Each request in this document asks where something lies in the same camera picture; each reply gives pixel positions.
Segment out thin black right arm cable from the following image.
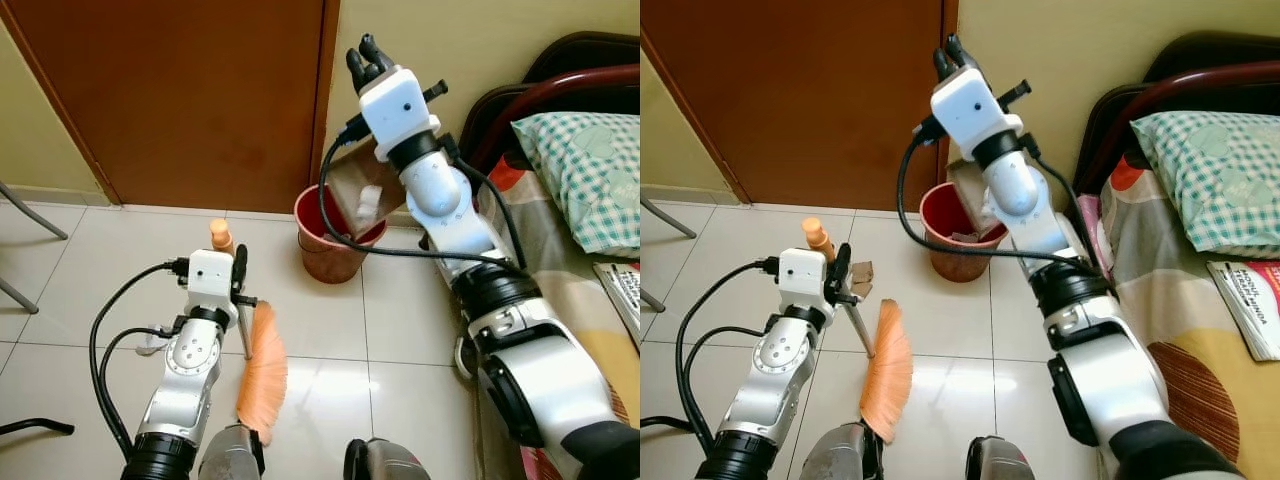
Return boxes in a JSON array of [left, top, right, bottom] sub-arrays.
[[1022, 148, 1091, 253], [452, 150, 529, 269]]

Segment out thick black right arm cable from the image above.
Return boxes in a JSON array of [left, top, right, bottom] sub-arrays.
[[895, 120, 1101, 271], [317, 118, 529, 276]]

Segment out green checkered pillow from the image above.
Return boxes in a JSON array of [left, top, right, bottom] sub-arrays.
[[1131, 109, 1280, 253], [511, 111, 641, 258]]

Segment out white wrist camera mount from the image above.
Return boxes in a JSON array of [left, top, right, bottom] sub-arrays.
[[186, 249, 238, 303], [929, 67, 1017, 161], [778, 249, 831, 303], [357, 67, 442, 162]]

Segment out brown paper bag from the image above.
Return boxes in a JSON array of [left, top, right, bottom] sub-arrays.
[[946, 158, 1003, 241], [328, 140, 403, 241]]

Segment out red plastic waste bin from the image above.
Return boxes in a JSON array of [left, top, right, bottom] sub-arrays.
[[294, 184, 390, 285], [919, 181, 1010, 284]]

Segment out short black left arm cable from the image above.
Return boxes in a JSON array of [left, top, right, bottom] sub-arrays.
[[98, 322, 189, 401], [686, 322, 776, 396]]

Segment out grey right robot leg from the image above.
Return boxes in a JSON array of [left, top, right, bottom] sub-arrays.
[[964, 434, 1038, 480], [343, 437, 433, 480]]

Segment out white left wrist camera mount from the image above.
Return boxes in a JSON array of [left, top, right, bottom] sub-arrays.
[[186, 249, 238, 303], [778, 249, 831, 303]]

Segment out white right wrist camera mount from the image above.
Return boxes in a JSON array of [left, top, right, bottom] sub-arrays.
[[357, 67, 442, 162], [929, 67, 1017, 161]]

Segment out brown wooden door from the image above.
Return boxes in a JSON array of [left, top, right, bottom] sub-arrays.
[[0, 0, 342, 214], [640, 0, 960, 207]]

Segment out dark wooden bed headboard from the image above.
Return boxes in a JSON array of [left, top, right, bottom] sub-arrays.
[[459, 31, 641, 173], [1074, 29, 1280, 196]]

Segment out orange bristle broom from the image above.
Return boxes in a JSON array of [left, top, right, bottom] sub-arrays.
[[801, 217, 914, 444], [209, 218, 289, 447]]

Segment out white and red magazine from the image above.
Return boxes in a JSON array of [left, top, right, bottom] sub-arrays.
[[592, 261, 641, 343], [1206, 259, 1280, 363]]

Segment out long black left arm cable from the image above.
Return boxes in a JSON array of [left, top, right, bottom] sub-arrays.
[[675, 258, 783, 456], [89, 258, 193, 461]]

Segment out crumpled white paper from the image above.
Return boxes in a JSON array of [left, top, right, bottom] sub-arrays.
[[351, 184, 384, 237]]

